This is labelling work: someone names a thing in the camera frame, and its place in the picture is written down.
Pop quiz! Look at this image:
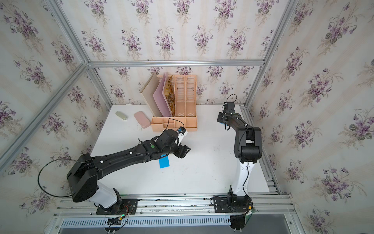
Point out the blue square paper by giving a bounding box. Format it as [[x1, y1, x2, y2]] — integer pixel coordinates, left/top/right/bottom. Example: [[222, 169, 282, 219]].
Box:
[[159, 155, 170, 169]]

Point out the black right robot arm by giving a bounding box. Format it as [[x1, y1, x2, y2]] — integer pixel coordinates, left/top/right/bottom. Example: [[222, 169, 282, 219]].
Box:
[[217, 100, 263, 196]]

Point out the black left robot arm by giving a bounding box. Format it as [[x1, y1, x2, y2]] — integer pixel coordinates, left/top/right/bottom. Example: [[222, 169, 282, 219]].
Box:
[[67, 126, 191, 209]]

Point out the pink pencil case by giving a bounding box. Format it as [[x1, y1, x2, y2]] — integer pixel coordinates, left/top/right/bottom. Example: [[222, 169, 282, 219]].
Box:
[[134, 111, 151, 129]]

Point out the patterned yellow book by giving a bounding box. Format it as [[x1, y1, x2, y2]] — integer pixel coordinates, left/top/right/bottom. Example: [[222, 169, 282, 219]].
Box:
[[164, 76, 175, 117]]

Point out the pink folder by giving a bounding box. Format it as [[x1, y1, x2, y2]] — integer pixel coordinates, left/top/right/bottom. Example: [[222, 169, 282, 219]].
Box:
[[153, 73, 172, 117]]

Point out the peach plastic file organizer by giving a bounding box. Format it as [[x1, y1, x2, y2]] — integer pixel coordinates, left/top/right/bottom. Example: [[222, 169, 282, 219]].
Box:
[[151, 75, 198, 132]]

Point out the grey green eraser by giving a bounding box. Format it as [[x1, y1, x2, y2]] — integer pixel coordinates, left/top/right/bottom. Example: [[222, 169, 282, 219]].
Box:
[[116, 111, 128, 121]]

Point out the beige folder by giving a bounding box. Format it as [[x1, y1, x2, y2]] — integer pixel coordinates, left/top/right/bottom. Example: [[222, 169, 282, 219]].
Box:
[[140, 74, 163, 118]]

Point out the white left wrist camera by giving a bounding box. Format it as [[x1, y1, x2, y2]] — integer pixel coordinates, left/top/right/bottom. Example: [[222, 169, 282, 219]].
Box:
[[176, 126, 188, 136]]

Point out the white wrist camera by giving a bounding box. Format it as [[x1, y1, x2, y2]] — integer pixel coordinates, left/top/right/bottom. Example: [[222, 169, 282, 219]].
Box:
[[176, 126, 188, 136], [223, 101, 235, 115]]

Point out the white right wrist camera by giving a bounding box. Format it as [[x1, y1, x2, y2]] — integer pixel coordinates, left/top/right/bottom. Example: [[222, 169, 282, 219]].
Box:
[[223, 101, 235, 115]]

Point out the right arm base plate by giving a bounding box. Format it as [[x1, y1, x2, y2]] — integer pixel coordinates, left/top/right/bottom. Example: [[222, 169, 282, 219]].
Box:
[[210, 196, 254, 214]]

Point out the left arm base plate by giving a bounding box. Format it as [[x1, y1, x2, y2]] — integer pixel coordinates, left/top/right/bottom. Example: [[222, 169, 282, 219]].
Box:
[[96, 199, 138, 215]]

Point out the aluminium mounting rail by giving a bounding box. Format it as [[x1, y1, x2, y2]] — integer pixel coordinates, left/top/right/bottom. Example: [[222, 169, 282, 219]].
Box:
[[52, 193, 296, 218]]

